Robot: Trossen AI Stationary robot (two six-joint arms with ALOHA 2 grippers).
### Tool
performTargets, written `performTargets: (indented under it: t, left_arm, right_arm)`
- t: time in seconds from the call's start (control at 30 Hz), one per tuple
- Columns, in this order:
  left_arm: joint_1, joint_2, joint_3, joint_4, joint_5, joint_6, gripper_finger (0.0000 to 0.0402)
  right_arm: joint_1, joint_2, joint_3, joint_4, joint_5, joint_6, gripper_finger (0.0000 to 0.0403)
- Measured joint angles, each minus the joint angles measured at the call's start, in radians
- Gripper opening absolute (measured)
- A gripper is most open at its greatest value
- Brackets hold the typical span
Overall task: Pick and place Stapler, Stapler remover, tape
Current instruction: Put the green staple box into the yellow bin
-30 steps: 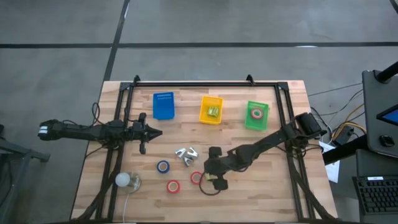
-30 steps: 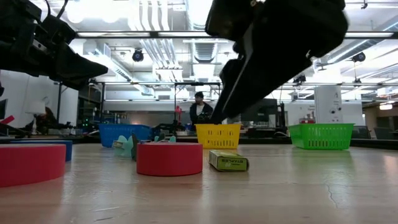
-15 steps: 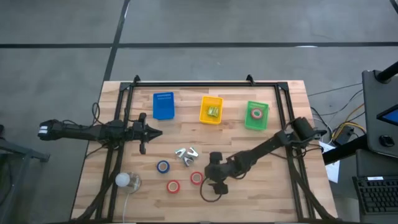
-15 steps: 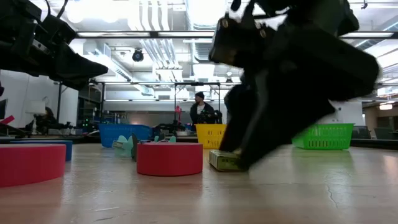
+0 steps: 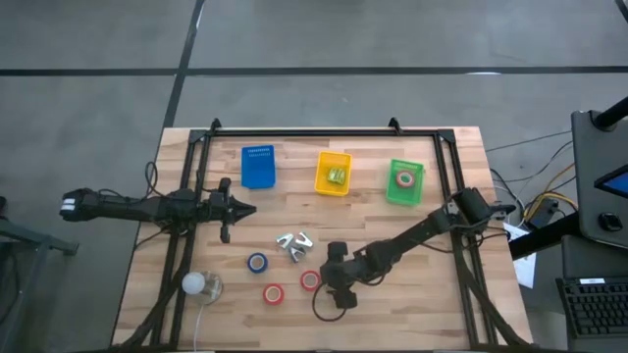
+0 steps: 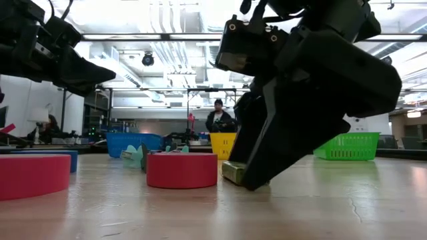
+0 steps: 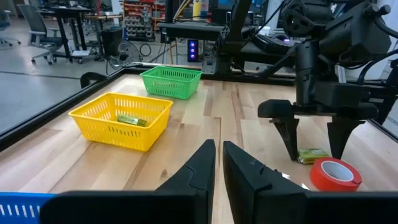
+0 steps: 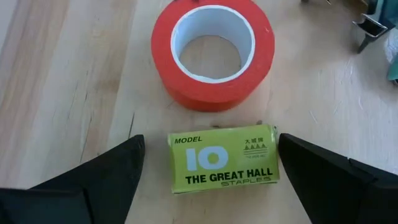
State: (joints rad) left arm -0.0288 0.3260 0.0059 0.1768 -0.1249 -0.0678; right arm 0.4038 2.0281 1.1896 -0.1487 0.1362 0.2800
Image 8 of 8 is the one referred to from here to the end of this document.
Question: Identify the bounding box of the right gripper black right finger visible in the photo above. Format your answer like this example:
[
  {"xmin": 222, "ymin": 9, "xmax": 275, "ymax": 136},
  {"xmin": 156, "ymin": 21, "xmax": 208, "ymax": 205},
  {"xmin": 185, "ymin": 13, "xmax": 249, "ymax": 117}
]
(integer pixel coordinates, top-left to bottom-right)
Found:
[{"xmin": 278, "ymin": 133, "xmax": 398, "ymax": 224}]

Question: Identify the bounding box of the red tape roll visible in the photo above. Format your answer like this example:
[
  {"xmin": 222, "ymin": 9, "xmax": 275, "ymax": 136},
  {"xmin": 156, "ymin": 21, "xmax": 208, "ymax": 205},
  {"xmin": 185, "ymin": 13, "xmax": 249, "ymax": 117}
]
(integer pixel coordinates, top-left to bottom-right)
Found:
[{"xmin": 150, "ymin": 0, "xmax": 275, "ymax": 113}]

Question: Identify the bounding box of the green staples box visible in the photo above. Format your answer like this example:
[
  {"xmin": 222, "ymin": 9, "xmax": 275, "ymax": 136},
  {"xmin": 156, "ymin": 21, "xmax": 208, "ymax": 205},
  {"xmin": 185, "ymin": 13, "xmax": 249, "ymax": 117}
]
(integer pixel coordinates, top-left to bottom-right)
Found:
[{"xmin": 167, "ymin": 124, "xmax": 280, "ymax": 194}]

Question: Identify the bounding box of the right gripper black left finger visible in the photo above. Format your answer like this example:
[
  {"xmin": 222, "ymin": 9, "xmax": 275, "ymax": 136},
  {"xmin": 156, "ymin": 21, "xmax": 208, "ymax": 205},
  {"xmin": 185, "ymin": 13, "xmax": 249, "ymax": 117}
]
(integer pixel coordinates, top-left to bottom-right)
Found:
[{"xmin": 0, "ymin": 134, "xmax": 146, "ymax": 224}]

